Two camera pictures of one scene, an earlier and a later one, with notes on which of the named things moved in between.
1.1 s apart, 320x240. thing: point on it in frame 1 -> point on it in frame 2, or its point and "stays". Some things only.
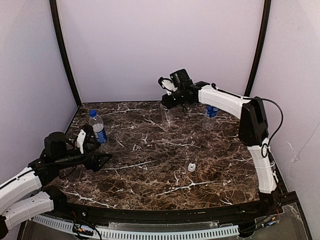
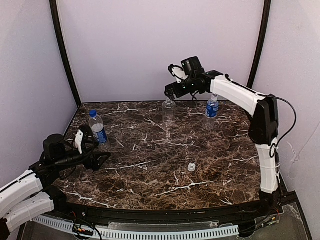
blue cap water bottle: x=98 y=126 stays
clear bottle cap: x=191 y=167 stays
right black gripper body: x=166 y=102 -> x=173 y=90
